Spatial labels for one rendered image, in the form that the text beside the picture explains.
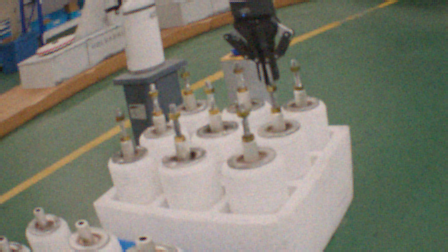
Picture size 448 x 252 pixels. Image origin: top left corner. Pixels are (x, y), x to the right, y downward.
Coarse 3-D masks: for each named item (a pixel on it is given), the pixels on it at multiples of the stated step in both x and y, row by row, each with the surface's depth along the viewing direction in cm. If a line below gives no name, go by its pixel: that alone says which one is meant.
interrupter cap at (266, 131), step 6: (288, 120) 103; (294, 120) 102; (264, 126) 103; (270, 126) 102; (288, 126) 101; (294, 126) 99; (300, 126) 99; (258, 132) 100; (264, 132) 100; (270, 132) 100; (276, 132) 100; (282, 132) 98; (288, 132) 97; (294, 132) 98
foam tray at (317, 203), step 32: (320, 160) 102; (224, 192) 102; (288, 192) 96; (320, 192) 98; (352, 192) 120; (128, 224) 99; (160, 224) 95; (192, 224) 91; (224, 224) 88; (256, 224) 86; (288, 224) 85; (320, 224) 99
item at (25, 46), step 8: (32, 32) 500; (16, 40) 479; (24, 40) 491; (32, 40) 503; (0, 48) 501; (8, 48) 490; (16, 48) 483; (24, 48) 494; (32, 48) 505; (8, 56) 496; (16, 56) 485; (24, 56) 496; (32, 56) 507; (8, 64) 501; (16, 64) 489; (8, 72) 508
